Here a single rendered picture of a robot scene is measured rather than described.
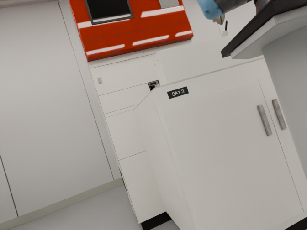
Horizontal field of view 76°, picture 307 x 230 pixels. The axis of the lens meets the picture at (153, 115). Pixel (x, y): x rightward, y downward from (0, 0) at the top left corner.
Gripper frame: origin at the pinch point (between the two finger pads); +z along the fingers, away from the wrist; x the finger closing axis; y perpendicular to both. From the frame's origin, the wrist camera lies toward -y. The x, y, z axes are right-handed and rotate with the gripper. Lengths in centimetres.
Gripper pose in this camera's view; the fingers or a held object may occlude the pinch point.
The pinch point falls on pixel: (221, 21)
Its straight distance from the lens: 112.0
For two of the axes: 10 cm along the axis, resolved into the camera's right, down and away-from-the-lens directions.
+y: 0.9, 0.0, 10.0
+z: 3.1, 9.5, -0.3
